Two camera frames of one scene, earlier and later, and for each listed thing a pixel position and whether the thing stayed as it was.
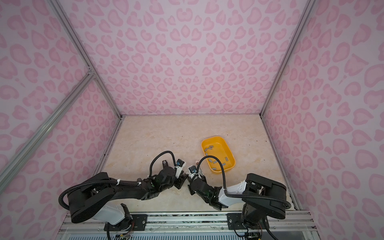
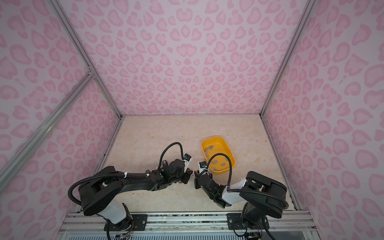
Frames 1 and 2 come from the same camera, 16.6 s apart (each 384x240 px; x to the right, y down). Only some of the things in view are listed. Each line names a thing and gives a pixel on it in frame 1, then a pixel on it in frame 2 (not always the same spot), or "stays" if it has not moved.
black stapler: (165, 165) stays
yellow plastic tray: (216, 146) stays
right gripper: (190, 187) to (196, 180)
